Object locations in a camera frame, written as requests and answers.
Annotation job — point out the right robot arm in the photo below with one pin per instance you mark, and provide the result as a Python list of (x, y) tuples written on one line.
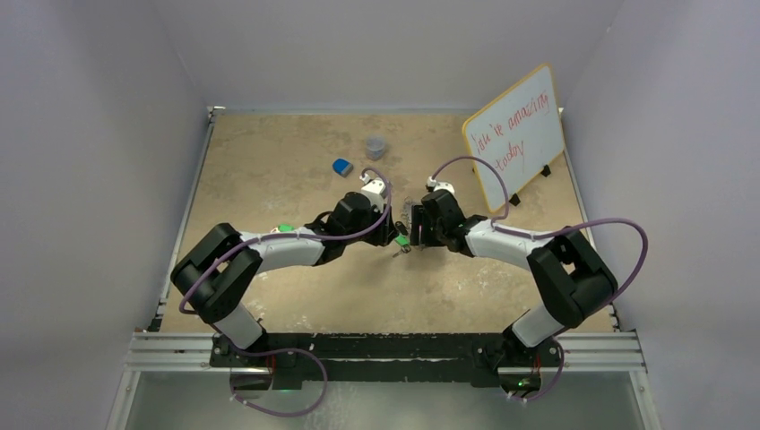
[(572, 280)]

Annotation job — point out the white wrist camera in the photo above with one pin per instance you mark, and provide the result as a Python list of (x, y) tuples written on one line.
[(375, 189), (434, 185)]

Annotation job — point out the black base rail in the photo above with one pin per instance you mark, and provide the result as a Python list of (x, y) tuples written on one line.
[(482, 360)]

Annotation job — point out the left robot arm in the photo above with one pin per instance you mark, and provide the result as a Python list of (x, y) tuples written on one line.
[(215, 275)]

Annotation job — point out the silver key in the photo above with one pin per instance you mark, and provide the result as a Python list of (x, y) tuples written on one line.
[(402, 251)]

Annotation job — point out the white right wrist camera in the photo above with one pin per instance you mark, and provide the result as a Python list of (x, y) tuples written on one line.
[(434, 185)]

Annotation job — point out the aluminium frame rail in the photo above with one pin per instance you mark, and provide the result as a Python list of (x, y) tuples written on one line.
[(575, 352)]

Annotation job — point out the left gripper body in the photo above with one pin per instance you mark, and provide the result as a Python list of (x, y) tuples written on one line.
[(375, 236)]

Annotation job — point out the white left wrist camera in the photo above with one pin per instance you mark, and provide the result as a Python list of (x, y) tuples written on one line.
[(375, 189)]

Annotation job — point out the small grey cup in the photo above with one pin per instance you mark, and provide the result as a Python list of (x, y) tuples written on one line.
[(375, 147)]

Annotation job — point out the small whiteboard with red writing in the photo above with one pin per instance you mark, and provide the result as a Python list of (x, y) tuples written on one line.
[(517, 134)]

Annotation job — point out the blue eraser block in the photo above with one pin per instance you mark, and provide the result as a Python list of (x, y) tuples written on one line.
[(342, 167)]

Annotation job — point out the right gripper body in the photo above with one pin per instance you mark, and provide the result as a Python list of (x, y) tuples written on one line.
[(431, 236)]

